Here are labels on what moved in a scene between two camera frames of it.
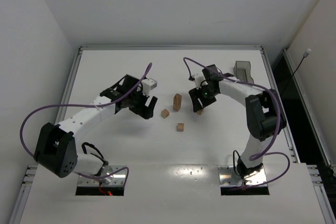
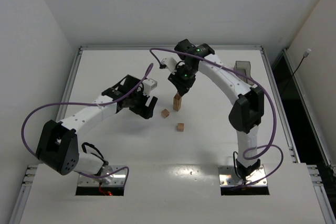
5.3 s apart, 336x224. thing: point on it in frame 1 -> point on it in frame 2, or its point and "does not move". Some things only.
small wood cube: (199, 112) -> (177, 95)
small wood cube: (180, 127) does not move
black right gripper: (200, 99) -> (180, 83)
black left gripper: (140, 106) does not move
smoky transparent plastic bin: (242, 71) does not move
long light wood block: (177, 104) does not move
